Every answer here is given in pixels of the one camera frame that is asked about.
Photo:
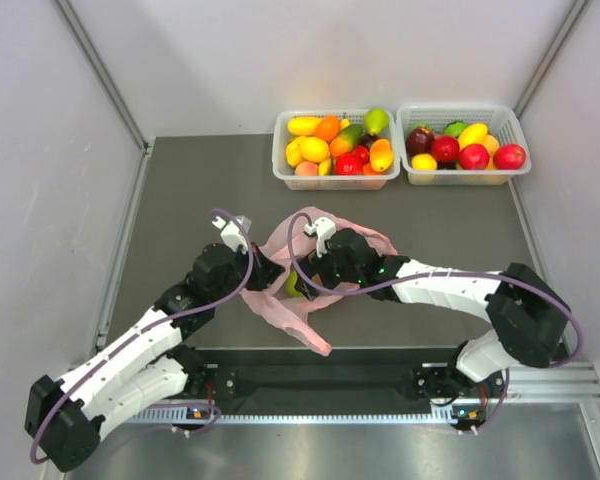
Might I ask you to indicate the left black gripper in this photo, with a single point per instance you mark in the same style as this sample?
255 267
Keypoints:
266 271

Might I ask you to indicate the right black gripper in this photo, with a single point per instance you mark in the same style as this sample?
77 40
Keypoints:
312 265

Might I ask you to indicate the green lime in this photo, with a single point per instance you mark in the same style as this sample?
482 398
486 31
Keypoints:
290 286
455 129

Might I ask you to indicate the pink plastic bag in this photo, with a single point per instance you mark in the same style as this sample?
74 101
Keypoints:
274 304

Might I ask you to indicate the yellow mango from bag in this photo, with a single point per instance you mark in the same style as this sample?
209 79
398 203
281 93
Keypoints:
303 125

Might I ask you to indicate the orange fruit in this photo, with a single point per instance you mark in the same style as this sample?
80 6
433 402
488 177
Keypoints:
328 128

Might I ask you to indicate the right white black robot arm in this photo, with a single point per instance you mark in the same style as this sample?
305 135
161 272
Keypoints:
526 316

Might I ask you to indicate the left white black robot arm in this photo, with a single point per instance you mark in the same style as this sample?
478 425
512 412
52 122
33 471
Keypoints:
68 417

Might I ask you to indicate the peach fruit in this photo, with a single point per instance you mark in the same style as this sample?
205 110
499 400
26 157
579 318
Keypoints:
306 169

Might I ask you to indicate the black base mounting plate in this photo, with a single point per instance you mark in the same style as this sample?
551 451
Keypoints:
412 373

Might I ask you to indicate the yellow lemon far left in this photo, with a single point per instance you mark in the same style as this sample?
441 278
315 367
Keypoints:
292 153

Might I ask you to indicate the red apple left basket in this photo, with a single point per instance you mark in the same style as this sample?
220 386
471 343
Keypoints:
348 164

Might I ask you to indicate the yellow lemon left basket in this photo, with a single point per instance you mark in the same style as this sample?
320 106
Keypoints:
314 149

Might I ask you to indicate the yellow lemon basket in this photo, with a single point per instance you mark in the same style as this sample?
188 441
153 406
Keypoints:
424 162
314 149

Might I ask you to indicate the orange yellow mango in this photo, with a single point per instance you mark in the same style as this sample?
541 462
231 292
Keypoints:
381 155

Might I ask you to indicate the left white plastic basket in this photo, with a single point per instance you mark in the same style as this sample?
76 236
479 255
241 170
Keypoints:
327 179

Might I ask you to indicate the white plastic basket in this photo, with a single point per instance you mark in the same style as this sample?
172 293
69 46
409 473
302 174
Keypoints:
504 128
327 179

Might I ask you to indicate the green orange mango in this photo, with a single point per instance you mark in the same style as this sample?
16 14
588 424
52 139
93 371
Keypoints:
347 139

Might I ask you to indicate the yellow lemon right basket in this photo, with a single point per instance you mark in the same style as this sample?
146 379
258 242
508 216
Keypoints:
424 162

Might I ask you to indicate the green pear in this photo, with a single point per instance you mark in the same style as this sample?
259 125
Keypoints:
375 121

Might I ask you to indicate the dark red apple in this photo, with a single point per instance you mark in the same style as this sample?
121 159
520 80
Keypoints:
419 141

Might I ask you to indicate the red apple middle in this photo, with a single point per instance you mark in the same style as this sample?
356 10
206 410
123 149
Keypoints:
445 149

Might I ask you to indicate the red apple front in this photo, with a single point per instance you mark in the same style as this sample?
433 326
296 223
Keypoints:
474 157

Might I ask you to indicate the yellow mango right basket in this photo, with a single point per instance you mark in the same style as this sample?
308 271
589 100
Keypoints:
473 134

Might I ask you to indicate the red apple far right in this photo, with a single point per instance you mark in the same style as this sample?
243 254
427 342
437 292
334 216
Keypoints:
510 157

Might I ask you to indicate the right white plastic basket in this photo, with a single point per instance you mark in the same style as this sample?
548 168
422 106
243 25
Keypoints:
504 128

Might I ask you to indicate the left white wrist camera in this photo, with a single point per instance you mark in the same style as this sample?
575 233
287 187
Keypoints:
230 233

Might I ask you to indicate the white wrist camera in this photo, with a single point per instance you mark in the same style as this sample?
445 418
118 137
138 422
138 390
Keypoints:
230 233
321 229

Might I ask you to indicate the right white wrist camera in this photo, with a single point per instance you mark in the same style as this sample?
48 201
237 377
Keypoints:
321 229

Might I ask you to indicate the grey slotted cable duct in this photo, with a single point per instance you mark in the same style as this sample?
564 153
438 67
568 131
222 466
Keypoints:
451 414

